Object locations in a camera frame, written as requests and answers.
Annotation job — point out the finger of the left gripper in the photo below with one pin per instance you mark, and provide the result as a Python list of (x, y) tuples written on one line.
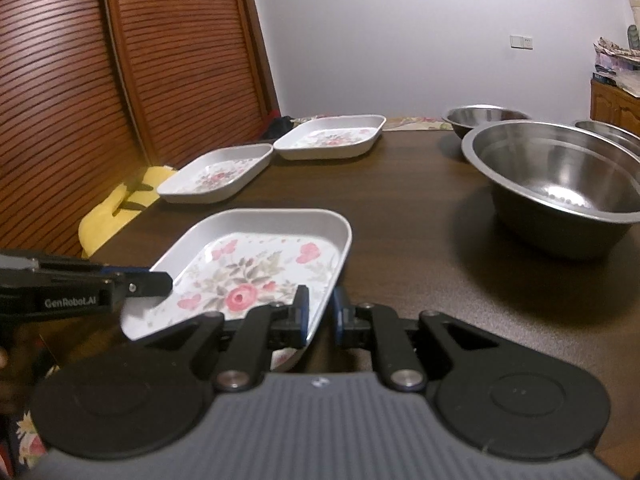
[(141, 282)]

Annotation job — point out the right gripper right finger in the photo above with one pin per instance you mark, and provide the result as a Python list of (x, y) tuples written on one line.
[(381, 332)]

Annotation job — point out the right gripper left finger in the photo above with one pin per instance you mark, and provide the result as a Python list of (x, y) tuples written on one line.
[(264, 330)]

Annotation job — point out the floral white tray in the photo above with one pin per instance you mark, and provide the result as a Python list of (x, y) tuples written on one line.
[(242, 258), (336, 137), (217, 175)]

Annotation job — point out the yellow pikachu plush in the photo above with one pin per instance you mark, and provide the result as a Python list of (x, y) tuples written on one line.
[(125, 203)]

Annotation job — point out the dark clothes on bed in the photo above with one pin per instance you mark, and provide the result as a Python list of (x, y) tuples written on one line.
[(277, 128)]

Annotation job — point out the floral bed quilt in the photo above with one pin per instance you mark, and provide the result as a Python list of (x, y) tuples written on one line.
[(403, 123)]

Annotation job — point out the wooden louvre wardrobe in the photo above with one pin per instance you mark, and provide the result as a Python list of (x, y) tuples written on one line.
[(93, 92)]

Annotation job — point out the large steel bowl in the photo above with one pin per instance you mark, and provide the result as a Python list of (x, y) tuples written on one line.
[(572, 191)]

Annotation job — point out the wooden sideboard cabinet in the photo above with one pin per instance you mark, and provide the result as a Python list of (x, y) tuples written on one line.
[(614, 106)]

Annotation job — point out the stack of folded fabrics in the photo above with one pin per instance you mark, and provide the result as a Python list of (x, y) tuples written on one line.
[(617, 65)]

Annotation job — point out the white wall switch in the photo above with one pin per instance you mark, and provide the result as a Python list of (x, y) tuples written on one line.
[(521, 42)]

